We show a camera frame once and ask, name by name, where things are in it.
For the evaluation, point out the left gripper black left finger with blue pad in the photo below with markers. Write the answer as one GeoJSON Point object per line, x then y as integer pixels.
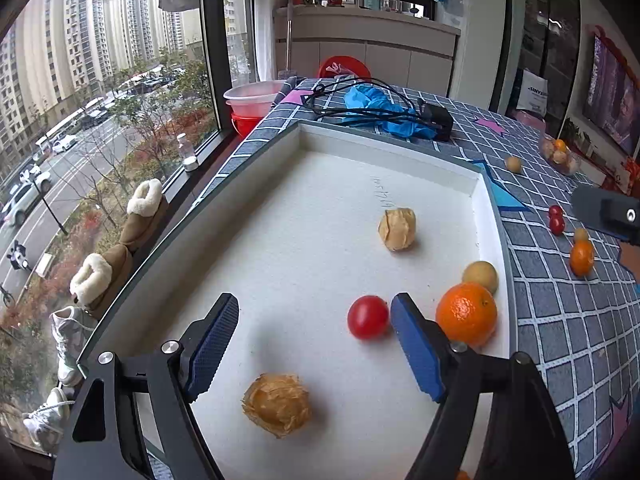
{"type": "Point", "coordinates": [103, 438]}

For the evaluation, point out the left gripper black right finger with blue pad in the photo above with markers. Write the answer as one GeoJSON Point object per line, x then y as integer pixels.
{"type": "Point", "coordinates": [524, 438]}

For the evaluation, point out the brown kiwi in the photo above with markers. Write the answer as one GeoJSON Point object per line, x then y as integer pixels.
{"type": "Point", "coordinates": [481, 273]}
{"type": "Point", "coordinates": [581, 235]}
{"type": "Point", "coordinates": [513, 164]}

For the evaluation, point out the papery husk fruit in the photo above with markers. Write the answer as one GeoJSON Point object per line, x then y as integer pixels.
{"type": "Point", "coordinates": [277, 403]}

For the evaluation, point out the red cherry tomato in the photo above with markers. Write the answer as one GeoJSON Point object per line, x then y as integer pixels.
{"type": "Point", "coordinates": [368, 317]}

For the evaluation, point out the brown kiwi beside orange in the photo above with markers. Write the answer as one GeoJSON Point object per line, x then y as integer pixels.
{"type": "Point", "coordinates": [581, 235]}

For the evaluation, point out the red gift boxes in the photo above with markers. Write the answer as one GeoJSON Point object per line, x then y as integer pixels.
{"type": "Point", "coordinates": [622, 178]}

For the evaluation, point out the white sneaker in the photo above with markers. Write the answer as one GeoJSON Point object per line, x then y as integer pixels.
{"type": "Point", "coordinates": [71, 327]}
{"type": "Point", "coordinates": [46, 425]}

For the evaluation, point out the red tomato pair left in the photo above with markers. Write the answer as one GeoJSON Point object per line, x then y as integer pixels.
{"type": "Point", "coordinates": [556, 225]}

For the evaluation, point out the red tomato pair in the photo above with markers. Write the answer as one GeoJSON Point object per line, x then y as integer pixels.
{"type": "Point", "coordinates": [555, 211]}
{"type": "Point", "coordinates": [556, 225]}

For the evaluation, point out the red tomato pair right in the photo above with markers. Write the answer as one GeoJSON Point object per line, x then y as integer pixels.
{"type": "Point", "coordinates": [555, 211]}

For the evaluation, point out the glass bowl of fruit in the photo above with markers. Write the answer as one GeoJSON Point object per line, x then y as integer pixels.
{"type": "Point", "coordinates": [558, 155]}

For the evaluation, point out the checkered grey tablecloth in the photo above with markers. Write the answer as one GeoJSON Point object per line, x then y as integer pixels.
{"type": "Point", "coordinates": [582, 333]}

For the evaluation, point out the pink plastic stool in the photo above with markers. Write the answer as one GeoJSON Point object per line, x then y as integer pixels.
{"type": "Point", "coordinates": [530, 120]}

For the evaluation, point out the white shopping bag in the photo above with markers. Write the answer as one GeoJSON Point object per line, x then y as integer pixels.
{"type": "Point", "coordinates": [533, 97]}

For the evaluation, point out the brown fur boot near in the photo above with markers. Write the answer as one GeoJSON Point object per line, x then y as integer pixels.
{"type": "Point", "coordinates": [100, 278]}

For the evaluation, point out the brown fur boot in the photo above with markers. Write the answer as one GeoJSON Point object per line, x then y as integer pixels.
{"type": "Point", "coordinates": [100, 278]}
{"type": "Point", "coordinates": [145, 208]}

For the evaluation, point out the black power adapter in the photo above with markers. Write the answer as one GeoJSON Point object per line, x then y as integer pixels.
{"type": "Point", "coordinates": [437, 119]}

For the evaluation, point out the brown fur boot far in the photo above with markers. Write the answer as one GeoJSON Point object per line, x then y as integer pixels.
{"type": "Point", "coordinates": [145, 208]}

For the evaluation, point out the white cabinet counter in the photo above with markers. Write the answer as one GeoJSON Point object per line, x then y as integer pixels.
{"type": "Point", "coordinates": [410, 52]}

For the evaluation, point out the blue plastic gloves pile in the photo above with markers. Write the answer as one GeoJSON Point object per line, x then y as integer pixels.
{"type": "Point", "coordinates": [368, 106]}

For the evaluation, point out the white tray with green rim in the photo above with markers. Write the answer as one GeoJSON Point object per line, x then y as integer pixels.
{"type": "Point", "coordinates": [292, 233]}

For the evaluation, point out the small white bottle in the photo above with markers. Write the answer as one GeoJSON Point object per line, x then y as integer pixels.
{"type": "Point", "coordinates": [186, 152]}

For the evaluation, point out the red plastic stool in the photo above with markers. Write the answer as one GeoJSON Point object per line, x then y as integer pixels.
{"type": "Point", "coordinates": [343, 65]}

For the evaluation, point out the red plastic bucket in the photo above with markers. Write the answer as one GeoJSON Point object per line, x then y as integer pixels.
{"type": "Point", "coordinates": [244, 125]}

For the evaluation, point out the pink plastic basin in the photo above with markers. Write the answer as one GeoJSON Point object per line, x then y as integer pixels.
{"type": "Point", "coordinates": [253, 100]}

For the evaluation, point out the wall television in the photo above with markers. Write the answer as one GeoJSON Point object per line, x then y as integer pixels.
{"type": "Point", "coordinates": [612, 101]}

